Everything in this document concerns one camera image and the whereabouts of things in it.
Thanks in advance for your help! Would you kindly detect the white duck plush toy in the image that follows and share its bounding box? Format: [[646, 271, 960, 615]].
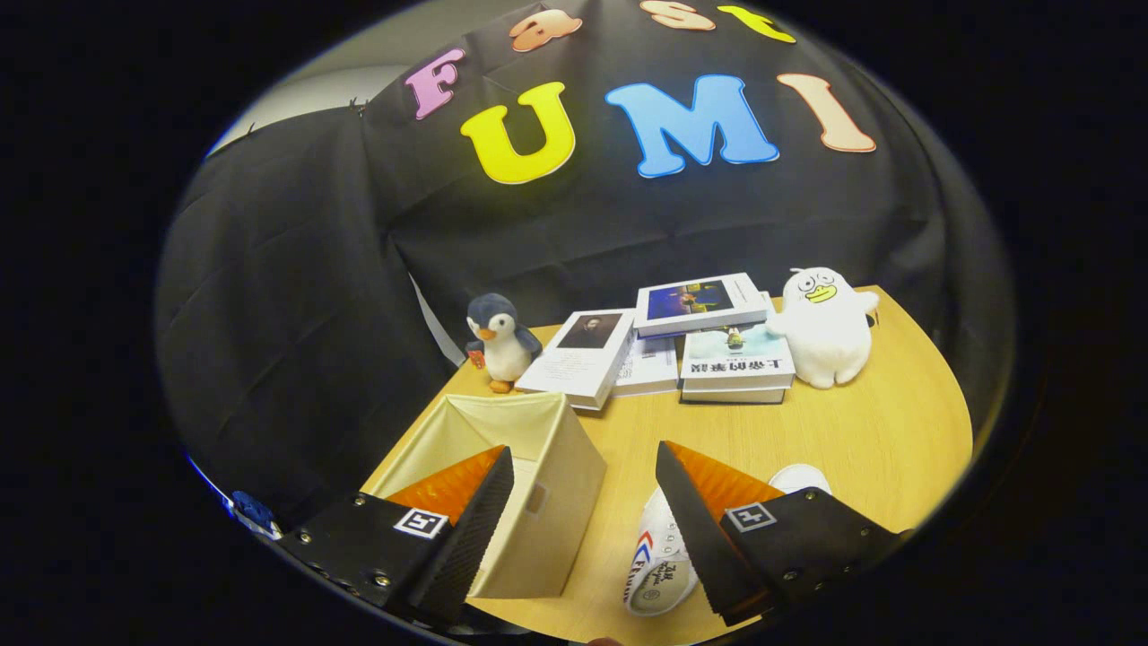
[[765, 266, 882, 390]]

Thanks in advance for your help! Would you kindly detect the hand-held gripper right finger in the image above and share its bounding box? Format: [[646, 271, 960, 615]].
[[655, 440, 907, 627]]

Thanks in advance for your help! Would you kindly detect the thin white book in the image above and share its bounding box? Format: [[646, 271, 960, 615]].
[[613, 334, 681, 397]]

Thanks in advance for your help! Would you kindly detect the grey penguin plush toy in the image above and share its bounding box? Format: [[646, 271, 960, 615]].
[[464, 292, 544, 394]]

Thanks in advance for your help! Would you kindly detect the blue plastic object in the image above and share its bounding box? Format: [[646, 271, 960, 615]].
[[231, 490, 281, 539]]

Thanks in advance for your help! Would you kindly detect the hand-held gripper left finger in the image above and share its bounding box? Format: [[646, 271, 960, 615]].
[[278, 444, 517, 629]]

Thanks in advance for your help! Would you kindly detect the white book with portrait cover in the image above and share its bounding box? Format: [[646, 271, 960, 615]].
[[515, 309, 638, 412]]

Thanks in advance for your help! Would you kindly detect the beige fabric storage box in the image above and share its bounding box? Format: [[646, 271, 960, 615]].
[[361, 391, 609, 600]]

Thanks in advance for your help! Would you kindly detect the book with blue picture cover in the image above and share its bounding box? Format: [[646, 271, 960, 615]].
[[633, 273, 772, 338]]

